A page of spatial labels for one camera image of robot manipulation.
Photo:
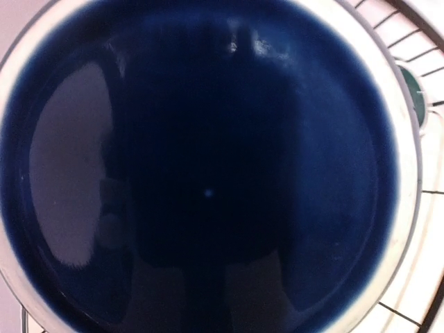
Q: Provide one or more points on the black wire dish rack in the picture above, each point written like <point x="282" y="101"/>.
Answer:
<point x="413" y="33"/>

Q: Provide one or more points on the dark green ceramic mug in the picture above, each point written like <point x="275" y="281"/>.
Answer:
<point x="416" y="92"/>

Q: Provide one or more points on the navy blue ceramic mug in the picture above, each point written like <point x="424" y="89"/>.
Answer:
<point x="204" y="166"/>

